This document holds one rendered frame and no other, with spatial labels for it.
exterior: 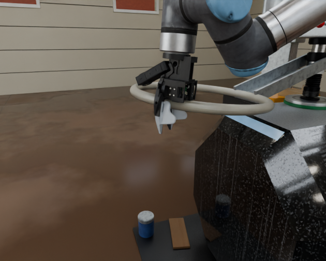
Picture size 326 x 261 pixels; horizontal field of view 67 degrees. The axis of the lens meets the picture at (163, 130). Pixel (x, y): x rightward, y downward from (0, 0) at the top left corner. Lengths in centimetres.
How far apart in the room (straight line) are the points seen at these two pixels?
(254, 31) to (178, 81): 20
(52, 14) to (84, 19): 71
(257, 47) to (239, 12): 10
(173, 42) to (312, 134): 61
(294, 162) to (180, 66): 51
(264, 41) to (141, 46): 660
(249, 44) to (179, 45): 15
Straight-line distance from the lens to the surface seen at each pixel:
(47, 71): 677
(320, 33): 124
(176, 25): 61
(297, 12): 61
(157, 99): 63
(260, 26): 60
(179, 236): 164
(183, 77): 62
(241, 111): 68
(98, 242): 169
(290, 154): 92
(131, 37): 703
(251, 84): 111
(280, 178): 91
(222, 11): 51
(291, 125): 100
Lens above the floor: 115
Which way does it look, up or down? 20 degrees down
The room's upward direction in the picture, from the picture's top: straight up
